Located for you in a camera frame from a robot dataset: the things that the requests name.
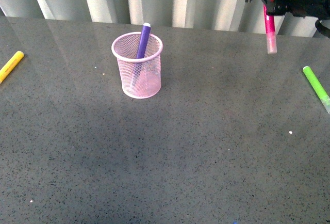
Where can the pink marker pen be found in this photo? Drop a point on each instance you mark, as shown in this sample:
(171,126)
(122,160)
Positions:
(270,31)

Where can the purple marker pen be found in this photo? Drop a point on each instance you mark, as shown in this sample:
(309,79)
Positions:
(141,50)

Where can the pink mesh pen cup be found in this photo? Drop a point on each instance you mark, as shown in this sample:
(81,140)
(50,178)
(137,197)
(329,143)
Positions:
(140,78)

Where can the grey pleated curtain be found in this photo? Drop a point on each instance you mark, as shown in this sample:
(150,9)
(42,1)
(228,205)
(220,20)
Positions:
(228,15)

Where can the green marker pen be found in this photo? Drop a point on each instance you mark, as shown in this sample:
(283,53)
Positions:
(317,87)

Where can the yellow marker pen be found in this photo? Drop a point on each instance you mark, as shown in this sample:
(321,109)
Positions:
(10,65)

